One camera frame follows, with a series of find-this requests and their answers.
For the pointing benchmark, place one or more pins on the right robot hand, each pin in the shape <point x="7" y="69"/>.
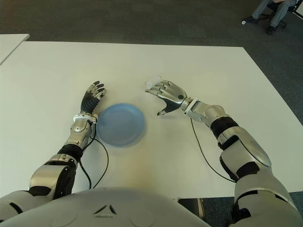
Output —
<point x="174" y="93"/>

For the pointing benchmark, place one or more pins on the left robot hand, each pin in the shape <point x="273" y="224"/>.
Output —
<point x="88" y="104"/>

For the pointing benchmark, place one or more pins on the white charger block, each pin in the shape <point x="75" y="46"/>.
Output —
<point x="152" y="81"/>

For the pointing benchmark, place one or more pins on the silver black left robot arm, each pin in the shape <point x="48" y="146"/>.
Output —
<point x="79" y="128"/>

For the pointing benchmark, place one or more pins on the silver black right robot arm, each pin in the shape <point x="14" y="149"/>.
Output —
<point x="241" y="146"/>

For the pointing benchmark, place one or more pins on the blue plastic plate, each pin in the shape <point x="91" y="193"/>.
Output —
<point x="120" y="125"/>

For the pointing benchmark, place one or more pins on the white side table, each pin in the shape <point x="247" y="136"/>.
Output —
<point x="10" y="46"/>

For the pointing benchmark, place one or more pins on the grey robot torso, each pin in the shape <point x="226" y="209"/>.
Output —
<point x="118" y="208"/>

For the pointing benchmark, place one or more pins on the black office chair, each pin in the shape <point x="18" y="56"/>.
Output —
<point x="264" y="15"/>

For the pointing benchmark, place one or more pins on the seated person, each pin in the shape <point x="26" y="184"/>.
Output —
<point x="277" y="14"/>

